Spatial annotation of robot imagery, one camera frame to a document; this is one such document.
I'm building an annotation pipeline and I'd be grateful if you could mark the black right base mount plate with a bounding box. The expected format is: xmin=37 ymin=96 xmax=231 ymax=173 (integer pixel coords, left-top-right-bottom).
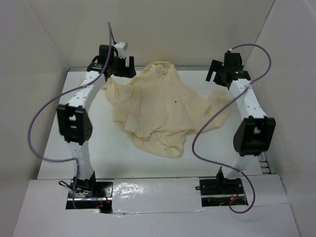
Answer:
xmin=195 ymin=179 xmax=248 ymax=207

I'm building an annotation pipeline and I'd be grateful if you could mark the cream yellow jacket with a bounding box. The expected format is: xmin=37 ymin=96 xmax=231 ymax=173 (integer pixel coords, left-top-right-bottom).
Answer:
xmin=101 ymin=61 xmax=230 ymax=158

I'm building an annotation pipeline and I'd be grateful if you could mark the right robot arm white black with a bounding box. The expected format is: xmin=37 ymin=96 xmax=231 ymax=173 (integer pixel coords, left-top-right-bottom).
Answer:
xmin=206 ymin=51 xmax=276 ymax=194

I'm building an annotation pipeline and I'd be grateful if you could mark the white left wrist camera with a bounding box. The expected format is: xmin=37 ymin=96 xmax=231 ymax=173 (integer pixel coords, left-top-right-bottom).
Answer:
xmin=114 ymin=42 xmax=128 ymax=58

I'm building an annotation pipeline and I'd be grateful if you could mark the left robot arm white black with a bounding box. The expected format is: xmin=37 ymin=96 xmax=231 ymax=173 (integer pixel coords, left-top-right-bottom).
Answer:
xmin=56 ymin=42 xmax=136 ymax=197

